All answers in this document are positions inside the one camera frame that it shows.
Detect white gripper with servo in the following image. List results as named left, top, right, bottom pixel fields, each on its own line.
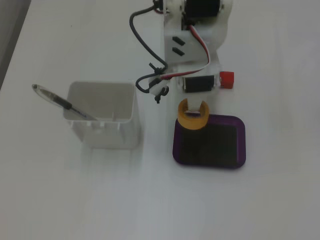
left=174, top=63, right=222, bottom=113

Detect yellow masking tape roll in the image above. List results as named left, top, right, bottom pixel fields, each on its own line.
left=177, top=98, right=210, bottom=131

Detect red ribbed plastic block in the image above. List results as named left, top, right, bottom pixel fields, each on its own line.
left=218, top=71, right=235, bottom=90

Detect purple metal tray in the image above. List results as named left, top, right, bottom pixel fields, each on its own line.
left=172, top=113, right=247, bottom=171

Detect white plastic pen holder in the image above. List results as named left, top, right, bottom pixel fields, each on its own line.
left=62, top=81, right=141, bottom=150

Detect black ballpoint pen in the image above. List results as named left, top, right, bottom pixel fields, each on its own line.
left=31, top=83, right=100, bottom=121

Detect black cable tie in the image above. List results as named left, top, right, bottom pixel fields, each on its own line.
left=153, top=88, right=169, bottom=105

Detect red white black servo wire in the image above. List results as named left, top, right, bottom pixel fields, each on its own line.
left=159, top=23, right=216, bottom=81

